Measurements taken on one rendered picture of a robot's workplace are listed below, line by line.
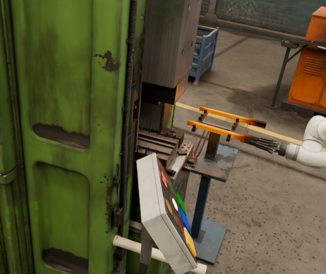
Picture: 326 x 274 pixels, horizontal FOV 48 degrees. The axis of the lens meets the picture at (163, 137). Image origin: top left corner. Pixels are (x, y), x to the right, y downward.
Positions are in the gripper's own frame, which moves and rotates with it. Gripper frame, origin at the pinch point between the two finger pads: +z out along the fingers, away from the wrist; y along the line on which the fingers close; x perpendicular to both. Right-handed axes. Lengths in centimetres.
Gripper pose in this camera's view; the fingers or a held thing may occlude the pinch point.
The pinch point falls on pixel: (250, 139)
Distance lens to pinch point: 212.2
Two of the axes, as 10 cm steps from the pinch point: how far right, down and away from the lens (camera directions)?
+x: 1.1, -8.7, -4.9
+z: -9.1, -2.8, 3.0
